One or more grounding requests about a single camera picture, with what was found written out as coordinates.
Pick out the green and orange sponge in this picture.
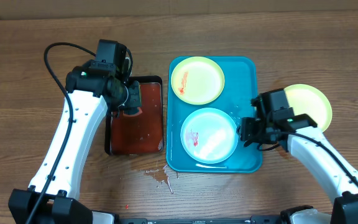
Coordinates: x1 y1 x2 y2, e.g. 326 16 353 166
122 107 142 117

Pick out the light blue plate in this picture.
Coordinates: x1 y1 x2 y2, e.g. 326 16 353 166
180 108 239 164

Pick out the yellow-green plate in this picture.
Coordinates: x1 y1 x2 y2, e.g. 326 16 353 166
284 84 333 132
170 57 225 105

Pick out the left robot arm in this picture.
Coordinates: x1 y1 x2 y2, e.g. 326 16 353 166
8 39 142 223

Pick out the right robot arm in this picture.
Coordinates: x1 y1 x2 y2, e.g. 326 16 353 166
237 85 358 223

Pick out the black tray with red water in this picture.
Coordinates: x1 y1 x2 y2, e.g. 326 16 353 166
104 76 163 155

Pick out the blue plastic tray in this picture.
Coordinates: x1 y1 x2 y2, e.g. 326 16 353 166
166 56 263 173

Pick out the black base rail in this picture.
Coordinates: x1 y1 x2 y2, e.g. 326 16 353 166
117 215 286 224

